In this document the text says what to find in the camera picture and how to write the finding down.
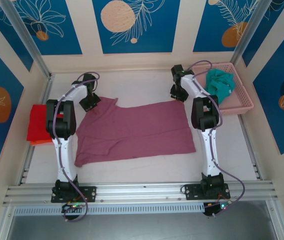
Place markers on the mauve t-shirt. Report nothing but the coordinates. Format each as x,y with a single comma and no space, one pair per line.
136,130

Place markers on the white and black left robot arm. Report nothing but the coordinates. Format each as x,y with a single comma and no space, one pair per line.
65,155

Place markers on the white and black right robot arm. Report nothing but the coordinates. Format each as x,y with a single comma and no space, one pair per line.
210,150

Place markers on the teal crumpled t-shirt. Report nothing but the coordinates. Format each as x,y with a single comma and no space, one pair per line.
217,85

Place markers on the red folded t-shirt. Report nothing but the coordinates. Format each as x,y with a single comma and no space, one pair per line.
36,122

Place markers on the pink plastic basket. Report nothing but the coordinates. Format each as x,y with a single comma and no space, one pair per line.
242,100

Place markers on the orange folded t-shirt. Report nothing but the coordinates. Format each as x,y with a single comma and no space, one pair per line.
40,143

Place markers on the left controller board with LED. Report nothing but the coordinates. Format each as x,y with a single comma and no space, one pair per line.
72,206

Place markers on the controller board with led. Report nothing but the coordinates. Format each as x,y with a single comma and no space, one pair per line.
217,207
72,206

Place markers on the right controller board with LED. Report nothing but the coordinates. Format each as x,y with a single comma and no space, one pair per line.
217,207

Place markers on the grey metal sheet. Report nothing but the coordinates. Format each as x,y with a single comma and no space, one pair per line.
144,227

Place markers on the aluminium side rail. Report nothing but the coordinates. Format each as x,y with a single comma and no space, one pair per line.
252,155
47,85

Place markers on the aluminium frame post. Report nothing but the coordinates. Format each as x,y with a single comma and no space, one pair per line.
22,30
250,25

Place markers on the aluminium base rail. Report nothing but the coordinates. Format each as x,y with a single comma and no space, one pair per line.
144,191

